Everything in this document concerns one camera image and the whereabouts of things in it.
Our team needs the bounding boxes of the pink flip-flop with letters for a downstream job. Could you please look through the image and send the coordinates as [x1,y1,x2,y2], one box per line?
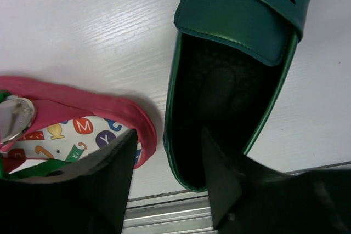
[1,76,157,178]

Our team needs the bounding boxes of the aluminium table edge rail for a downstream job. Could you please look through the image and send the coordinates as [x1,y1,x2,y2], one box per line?
[123,162,351,234]

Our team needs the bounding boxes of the green loafer shoe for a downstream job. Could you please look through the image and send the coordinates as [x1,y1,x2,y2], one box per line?
[163,0,310,192]

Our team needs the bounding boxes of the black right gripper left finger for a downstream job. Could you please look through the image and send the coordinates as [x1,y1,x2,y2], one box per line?
[1,129,137,233]

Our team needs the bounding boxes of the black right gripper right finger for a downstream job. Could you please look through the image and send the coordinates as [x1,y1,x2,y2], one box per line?
[201,129,350,233]

